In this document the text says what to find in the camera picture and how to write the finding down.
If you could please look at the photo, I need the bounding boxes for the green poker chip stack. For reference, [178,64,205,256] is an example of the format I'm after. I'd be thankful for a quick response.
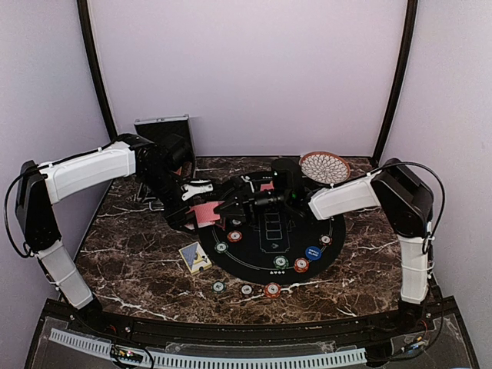
[212,281,226,294]

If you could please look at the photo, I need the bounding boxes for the left black frame post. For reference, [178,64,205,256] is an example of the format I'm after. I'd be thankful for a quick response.
[76,0,118,140]

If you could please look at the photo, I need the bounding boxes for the black-red 100 chip stack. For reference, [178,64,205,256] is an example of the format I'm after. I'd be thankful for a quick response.
[241,284,253,296]

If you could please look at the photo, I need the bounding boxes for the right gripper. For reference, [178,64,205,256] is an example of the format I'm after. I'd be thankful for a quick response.
[214,181,291,226]

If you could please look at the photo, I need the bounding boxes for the green chips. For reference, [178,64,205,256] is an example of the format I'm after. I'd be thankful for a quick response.
[273,255,289,270]
[214,242,228,254]

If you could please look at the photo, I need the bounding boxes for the red card deck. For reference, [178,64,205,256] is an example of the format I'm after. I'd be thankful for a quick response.
[188,201,222,228]

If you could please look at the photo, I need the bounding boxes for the black round poker mat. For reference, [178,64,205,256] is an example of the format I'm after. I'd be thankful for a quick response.
[198,171,346,285]

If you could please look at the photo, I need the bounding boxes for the aluminium poker chip case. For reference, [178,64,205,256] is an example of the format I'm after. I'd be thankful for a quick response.
[134,114,196,179]

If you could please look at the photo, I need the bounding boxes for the right black frame post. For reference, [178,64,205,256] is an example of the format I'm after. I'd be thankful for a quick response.
[371,0,418,167]

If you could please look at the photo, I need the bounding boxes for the white slotted cable duct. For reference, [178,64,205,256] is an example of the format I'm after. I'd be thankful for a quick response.
[48,328,367,368]

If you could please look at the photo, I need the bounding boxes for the black frame post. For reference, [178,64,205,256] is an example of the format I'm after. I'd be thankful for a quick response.
[76,0,118,140]
[371,0,418,167]

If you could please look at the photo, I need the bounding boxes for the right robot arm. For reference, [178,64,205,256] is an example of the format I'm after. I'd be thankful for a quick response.
[214,158,440,334]

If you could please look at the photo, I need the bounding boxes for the red chips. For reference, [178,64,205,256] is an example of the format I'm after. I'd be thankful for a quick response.
[294,258,309,274]
[228,231,242,242]

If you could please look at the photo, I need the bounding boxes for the patterned ceramic plate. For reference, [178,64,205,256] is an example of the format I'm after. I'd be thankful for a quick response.
[299,151,351,185]

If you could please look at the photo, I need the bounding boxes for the yellow card box on table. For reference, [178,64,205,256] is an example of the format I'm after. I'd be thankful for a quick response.
[179,241,212,275]

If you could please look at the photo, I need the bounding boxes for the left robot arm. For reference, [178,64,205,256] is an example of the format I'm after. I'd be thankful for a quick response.
[11,133,214,335]

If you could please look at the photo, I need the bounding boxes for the red-gold 5 chip stack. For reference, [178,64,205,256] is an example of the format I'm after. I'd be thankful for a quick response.
[264,282,281,298]

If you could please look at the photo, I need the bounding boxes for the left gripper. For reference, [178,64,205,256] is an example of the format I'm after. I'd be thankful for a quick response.
[140,167,199,234]

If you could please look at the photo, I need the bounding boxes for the blue small blind button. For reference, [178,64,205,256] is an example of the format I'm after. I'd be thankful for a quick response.
[304,246,322,261]

